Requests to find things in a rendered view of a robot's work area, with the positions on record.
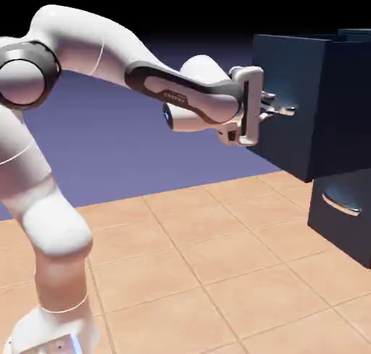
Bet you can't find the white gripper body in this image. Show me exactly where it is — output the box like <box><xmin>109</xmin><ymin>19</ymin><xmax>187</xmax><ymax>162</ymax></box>
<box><xmin>230</xmin><ymin>66</ymin><xmax>264</xmax><ymax>147</ymax></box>

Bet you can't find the curved silver drawer handle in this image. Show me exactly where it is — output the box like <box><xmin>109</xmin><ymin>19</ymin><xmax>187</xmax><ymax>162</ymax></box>
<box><xmin>270</xmin><ymin>101</ymin><xmax>297</xmax><ymax>118</ymax></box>
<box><xmin>321</xmin><ymin>191</ymin><xmax>363</xmax><ymax>218</ymax></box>

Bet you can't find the dark blue drawer front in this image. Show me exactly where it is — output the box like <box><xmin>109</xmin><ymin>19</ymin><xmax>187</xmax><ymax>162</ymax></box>
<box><xmin>251</xmin><ymin>33</ymin><xmax>333</xmax><ymax>184</ymax></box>
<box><xmin>307</xmin><ymin>168</ymin><xmax>371</xmax><ymax>270</ymax></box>

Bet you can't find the dark blue cabinet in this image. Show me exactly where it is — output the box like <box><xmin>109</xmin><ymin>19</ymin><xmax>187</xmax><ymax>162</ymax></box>
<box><xmin>251</xmin><ymin>28</ymin><xmax>371</xmax><ymax>270</ymax></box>

